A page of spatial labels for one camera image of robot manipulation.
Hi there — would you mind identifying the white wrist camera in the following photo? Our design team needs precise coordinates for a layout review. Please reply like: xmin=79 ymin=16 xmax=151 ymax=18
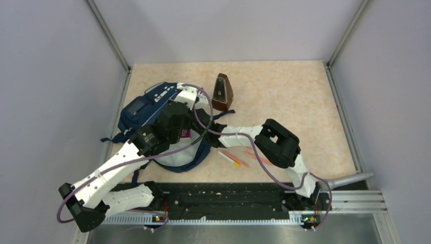
xmin=174 ymin=83 xmax=198 ymax=110
xmin=195 ymin=92 xmax=209 ymax=109

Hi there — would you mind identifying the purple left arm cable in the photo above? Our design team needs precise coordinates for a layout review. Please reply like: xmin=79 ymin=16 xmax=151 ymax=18
xmin=56 ymin=83 xmax=214 ymax=233

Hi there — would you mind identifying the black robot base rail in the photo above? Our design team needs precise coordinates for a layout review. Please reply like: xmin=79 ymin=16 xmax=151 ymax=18
xmin=114 ymin=181 xmax=334 ymax=225

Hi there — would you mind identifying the brown wooden metronome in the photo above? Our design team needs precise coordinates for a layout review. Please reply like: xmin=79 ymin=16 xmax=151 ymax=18
xmin=211 ymin=73 xmax=234 ymax=112

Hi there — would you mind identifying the white yellow-tipped pen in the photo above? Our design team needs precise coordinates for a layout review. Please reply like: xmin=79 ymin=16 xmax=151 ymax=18
xmin=217 ymin=151 xmax=240 ymax=167

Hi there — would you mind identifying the grey metal tube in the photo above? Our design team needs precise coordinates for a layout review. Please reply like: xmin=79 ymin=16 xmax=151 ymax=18
xmin=317 ymin=172 xmax=375 ymax=191

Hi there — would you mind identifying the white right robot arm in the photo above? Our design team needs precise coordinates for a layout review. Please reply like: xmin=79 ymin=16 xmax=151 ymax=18
xmin=192 ymin=109 xmax=321 ymax=209

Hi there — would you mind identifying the purple colourful children's book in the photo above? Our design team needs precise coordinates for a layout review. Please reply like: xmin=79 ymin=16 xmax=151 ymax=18
xmin=180 ymin=130 xmax=191 ymax=138

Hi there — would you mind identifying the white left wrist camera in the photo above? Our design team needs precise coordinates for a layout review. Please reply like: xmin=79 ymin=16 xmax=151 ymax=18
xmin=174 ymin=83 xmax=198 ymax=110

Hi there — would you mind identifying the pink pen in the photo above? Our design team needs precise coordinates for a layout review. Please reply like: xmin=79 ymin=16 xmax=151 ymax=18
xmin=222 ymin=151 xmax=250 ymax=168
xmin=244 ymin=151 xmax=272 ymax=165

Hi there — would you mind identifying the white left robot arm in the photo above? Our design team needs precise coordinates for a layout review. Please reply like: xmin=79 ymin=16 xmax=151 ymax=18
xmin=57 ymin=101 xmax=198 ymax=232

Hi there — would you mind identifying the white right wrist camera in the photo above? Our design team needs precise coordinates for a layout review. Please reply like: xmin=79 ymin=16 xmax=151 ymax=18
xmin=195 ymin=92 xmax=209 ymax=109

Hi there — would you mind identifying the navy blue student backpack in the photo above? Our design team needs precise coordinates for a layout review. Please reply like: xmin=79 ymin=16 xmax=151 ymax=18
xmin=100 ymin=82 xmax=236 ymax=186

